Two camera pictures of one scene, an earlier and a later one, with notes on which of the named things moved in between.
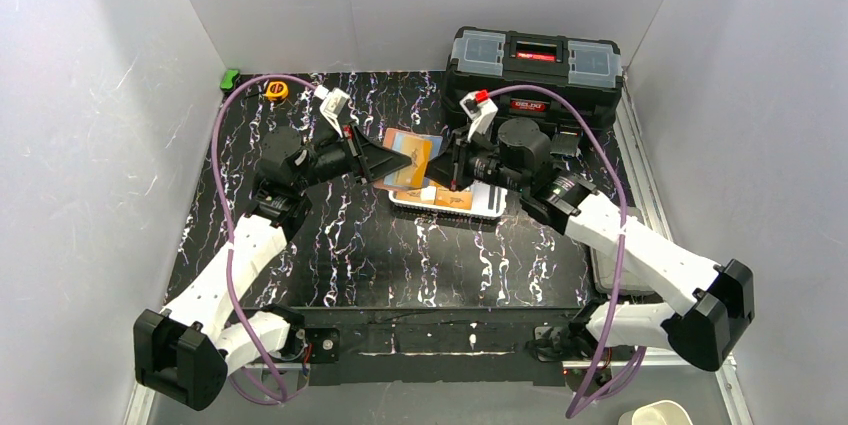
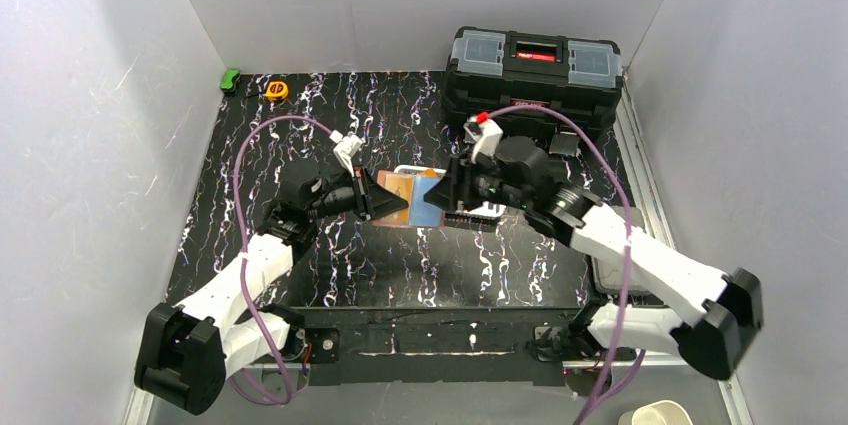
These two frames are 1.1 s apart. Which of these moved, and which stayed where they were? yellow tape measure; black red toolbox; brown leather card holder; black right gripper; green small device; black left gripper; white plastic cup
Moved: brown leather card holder; black right gripper; black left gripper
Stayed: white plastic cup; yellow tape measure; black red toolbox; green small device
